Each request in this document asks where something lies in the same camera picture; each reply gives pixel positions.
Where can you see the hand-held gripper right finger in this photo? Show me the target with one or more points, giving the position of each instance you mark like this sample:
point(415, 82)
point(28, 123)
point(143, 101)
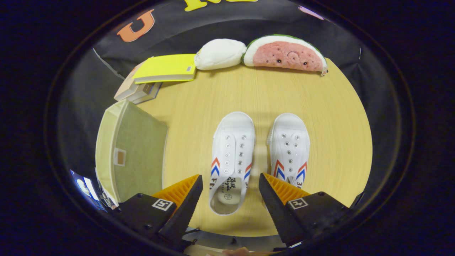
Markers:
point(279, 213)

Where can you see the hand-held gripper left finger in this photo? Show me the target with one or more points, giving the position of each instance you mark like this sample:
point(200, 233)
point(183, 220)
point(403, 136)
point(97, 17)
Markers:
point(183, 213)

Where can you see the white canvas shoe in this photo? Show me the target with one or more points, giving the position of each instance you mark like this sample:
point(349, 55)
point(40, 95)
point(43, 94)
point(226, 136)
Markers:
point(231, 149)
point(289, 142)

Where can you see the beige fabric storage box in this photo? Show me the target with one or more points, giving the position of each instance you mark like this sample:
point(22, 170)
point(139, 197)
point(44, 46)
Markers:
point(142, 149)

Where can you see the white paper sheet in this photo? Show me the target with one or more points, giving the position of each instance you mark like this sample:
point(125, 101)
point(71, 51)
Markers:
point(105, 193)

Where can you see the grey book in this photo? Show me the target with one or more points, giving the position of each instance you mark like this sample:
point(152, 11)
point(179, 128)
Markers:
point(144, 93)

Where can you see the yellow book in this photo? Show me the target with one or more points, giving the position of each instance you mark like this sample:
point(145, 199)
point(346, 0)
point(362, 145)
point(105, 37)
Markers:
point(163, 67)

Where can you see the watermelon plush toy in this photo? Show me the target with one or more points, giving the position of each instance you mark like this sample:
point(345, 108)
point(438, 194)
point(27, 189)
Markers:
point(284, 57)

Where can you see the white plush toy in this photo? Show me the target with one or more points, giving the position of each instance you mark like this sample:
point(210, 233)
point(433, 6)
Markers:
point(220, 53)

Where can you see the black backdrop cloth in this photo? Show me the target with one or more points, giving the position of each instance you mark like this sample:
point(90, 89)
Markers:
point(220, 21)

